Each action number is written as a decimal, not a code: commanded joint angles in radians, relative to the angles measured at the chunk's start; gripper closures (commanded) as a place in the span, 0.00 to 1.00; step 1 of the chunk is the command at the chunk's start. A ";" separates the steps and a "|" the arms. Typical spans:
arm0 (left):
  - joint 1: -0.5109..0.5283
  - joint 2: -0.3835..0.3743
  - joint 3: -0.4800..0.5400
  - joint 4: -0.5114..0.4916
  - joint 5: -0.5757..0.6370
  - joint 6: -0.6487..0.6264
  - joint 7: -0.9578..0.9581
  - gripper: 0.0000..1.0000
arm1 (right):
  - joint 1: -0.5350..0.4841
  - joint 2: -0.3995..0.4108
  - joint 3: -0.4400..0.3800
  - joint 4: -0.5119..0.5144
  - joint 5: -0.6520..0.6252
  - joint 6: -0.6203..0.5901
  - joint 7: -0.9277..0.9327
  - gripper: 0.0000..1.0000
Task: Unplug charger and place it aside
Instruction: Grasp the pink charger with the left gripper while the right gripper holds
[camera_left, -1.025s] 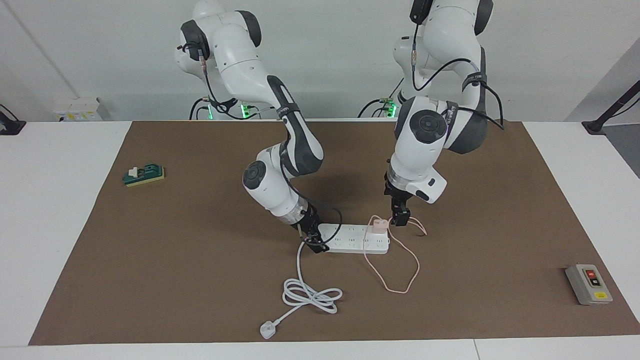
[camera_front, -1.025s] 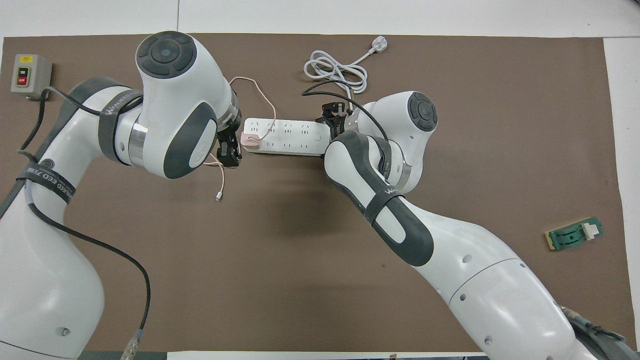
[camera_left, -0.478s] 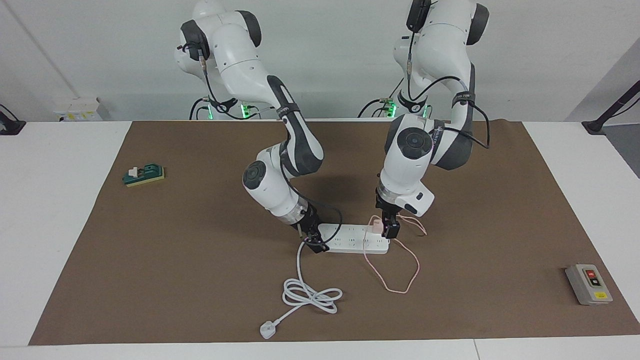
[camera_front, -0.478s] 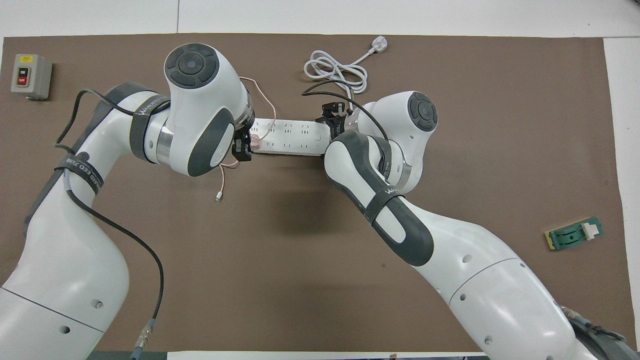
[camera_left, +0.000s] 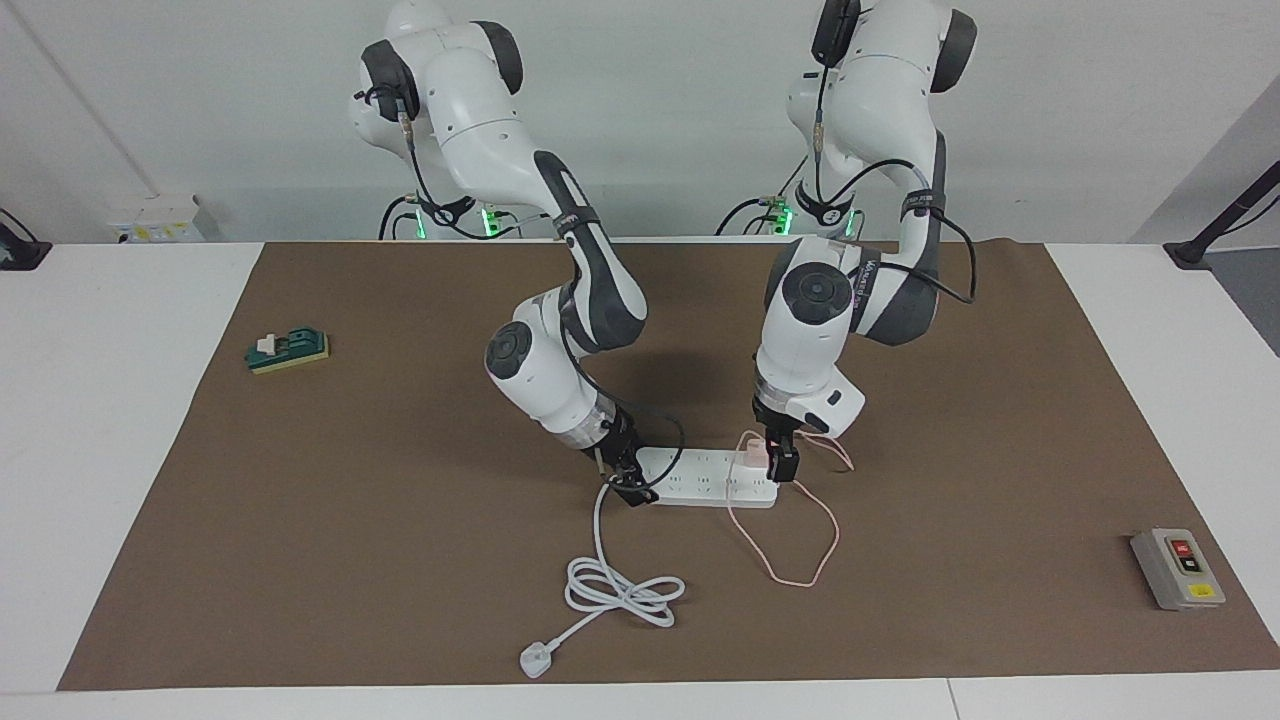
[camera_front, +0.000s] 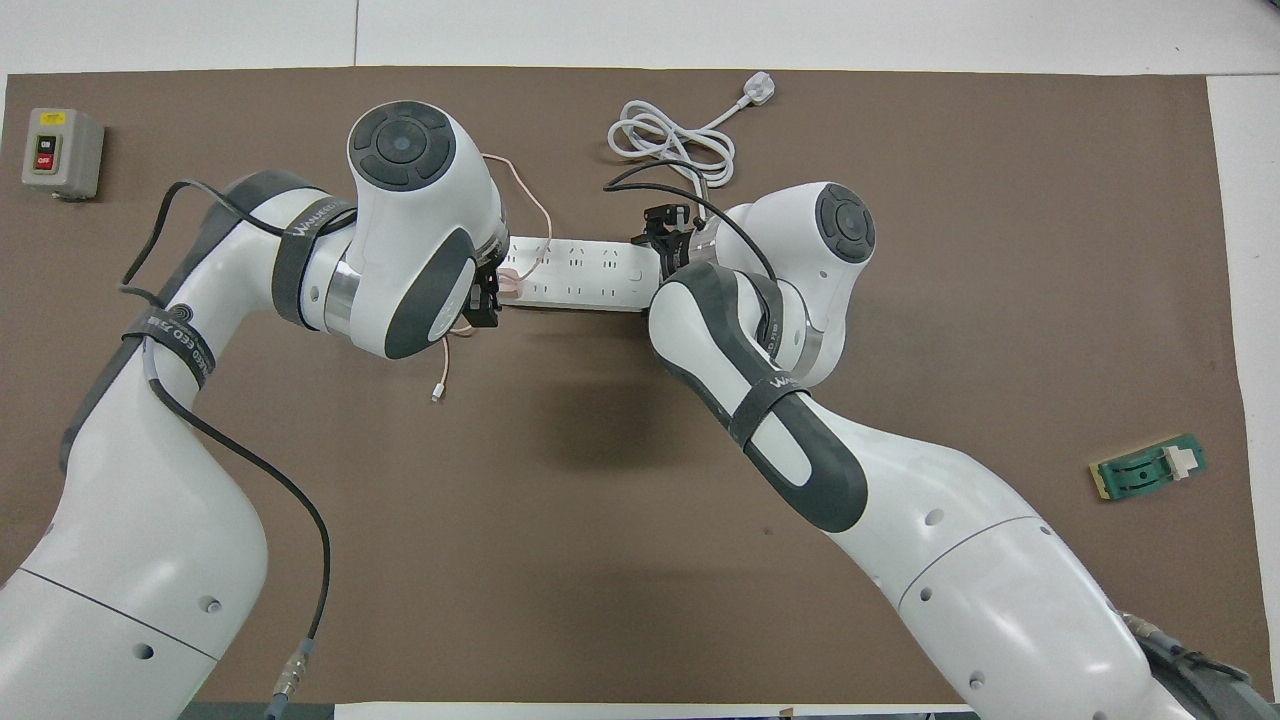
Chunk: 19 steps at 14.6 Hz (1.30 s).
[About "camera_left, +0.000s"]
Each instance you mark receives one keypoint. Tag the brown table mat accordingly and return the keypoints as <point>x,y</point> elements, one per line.
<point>400,550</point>

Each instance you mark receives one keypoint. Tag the grey on-off switch box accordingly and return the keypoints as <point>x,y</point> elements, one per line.
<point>1178,570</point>

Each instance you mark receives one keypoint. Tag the black table clamp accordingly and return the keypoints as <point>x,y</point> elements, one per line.
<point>20,250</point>

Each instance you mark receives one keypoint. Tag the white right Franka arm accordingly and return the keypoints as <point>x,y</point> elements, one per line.
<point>540,370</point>

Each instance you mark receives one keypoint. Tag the green knife switch block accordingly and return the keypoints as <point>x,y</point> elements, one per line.
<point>290,350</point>

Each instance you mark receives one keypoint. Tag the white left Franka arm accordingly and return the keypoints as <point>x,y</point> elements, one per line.
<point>815,330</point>

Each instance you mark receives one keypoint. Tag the white box with yellow labels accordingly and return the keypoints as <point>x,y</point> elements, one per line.
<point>155,220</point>

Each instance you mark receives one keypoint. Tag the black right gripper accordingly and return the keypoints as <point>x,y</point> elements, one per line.
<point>612,440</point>

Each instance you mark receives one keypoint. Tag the pink charger adapter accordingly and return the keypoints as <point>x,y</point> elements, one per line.
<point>752,455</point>

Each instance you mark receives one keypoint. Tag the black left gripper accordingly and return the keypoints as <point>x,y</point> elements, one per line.
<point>780,432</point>

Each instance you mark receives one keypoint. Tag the white power strip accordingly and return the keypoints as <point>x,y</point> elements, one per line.
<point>710,487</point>

